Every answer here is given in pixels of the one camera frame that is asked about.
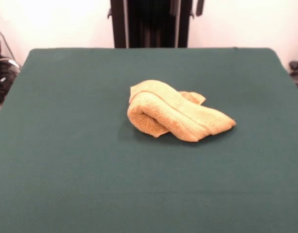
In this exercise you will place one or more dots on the tan terry towel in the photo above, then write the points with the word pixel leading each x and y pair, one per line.
pixel 178 114

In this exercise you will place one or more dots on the dark green table cloth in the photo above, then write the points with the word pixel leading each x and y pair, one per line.
pixel 90 170

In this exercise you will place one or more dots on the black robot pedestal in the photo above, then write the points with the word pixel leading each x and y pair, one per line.
pixel 151 24

